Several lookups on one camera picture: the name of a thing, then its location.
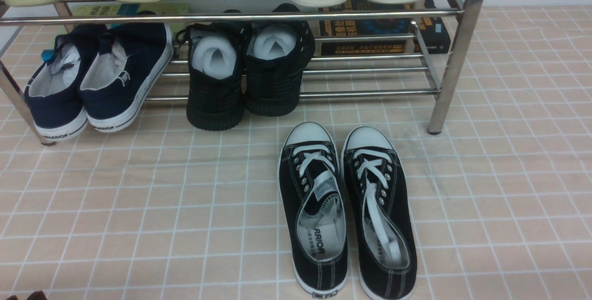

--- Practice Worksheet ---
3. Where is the navy canvas shoe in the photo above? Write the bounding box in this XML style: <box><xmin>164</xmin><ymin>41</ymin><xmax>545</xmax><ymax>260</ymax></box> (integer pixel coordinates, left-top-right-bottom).
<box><xmin>79</xmin><ymin>23</ymin><xmax>175</xmax><ymax>132</ymax></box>
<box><xmin>24</xmin><ymin>24</ymin><xmax>107</xmax><ymax>142</ymax></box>

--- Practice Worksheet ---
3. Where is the dark object bottom left corner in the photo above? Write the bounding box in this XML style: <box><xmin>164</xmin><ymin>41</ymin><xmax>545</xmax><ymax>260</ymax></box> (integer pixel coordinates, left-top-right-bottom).
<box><xmin>6</xmin><ymin>291</ymin><xmax>47</xmax><ymax>300</ymax></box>

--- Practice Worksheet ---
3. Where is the silver metal shoe rack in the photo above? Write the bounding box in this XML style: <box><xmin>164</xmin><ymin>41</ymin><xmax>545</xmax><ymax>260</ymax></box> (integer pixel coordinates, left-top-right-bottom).
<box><xmin>1</xmin><ymin>0</ymin><xmax>484</xmax><ymax>135</ymax></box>

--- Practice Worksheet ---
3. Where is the navy canvas shoe left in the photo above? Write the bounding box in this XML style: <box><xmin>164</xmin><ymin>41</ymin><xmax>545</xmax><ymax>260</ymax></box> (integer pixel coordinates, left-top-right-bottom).
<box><xmin>24</xmin><ymin>24</ymin><xmax>107</xmax><ymax>142</ymax></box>

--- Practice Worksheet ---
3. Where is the black book with orange text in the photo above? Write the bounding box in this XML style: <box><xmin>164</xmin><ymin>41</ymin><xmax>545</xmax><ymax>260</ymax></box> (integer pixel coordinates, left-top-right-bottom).
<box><xmin>317</xmin><ymin>0</ymin><xmax>452</xmax><ymax>56</ymax></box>

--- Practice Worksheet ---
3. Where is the black knit shoe left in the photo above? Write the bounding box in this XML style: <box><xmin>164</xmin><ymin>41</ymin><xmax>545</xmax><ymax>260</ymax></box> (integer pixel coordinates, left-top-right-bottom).
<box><xmin>175</xmin><ymin>21</ymin><xmax>251</xmax><ymax>131</ymax></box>

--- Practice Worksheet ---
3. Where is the navy canvas shoe right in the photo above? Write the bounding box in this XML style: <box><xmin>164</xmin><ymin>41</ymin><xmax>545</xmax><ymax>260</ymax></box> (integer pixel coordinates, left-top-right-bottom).
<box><xmin>79</xmin><ymin>23</ymin><xmax>175</xmax><ymax>132</ymax></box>

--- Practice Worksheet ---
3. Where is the black knit shoe right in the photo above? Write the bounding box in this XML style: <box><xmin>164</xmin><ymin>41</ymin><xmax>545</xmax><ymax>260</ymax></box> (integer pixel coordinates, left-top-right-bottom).
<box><xmin>244</xmin><ymin>21</ymin><xmax>315</xmax><ymax>117</ymax></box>

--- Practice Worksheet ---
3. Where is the black white sneaker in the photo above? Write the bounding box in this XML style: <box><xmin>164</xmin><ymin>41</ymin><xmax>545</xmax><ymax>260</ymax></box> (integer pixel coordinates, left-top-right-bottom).
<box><xmin>277</xmin><ymin>122</ymin><xmax>348</xmax><ymax>299</ymax></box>
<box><xmin>341</xmin><ymin>127</ymin><xmax>417</xmax><ymax>300</ymax></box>

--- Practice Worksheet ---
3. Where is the black knit shoe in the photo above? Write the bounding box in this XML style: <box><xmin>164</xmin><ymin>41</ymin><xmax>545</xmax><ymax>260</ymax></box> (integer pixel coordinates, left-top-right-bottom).
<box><xmin>244</xmin><ymin>21</ymin><xmax>315</xmax><ymax>117</ymax></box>
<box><xmin>175</xmin><ymin>21</ymin><xmax>251</xmax><ymax>131</ymax></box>

